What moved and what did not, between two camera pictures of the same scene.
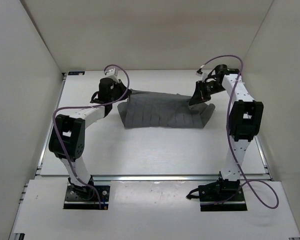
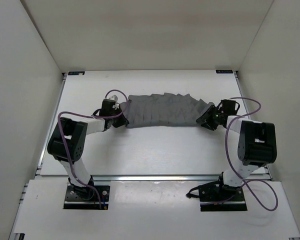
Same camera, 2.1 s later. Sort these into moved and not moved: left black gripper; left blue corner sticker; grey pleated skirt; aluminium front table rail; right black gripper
Moved: grey pleated skirt; right black gripper; left black gripper
Not moved: aluminium front table rail; left blue corner sticker
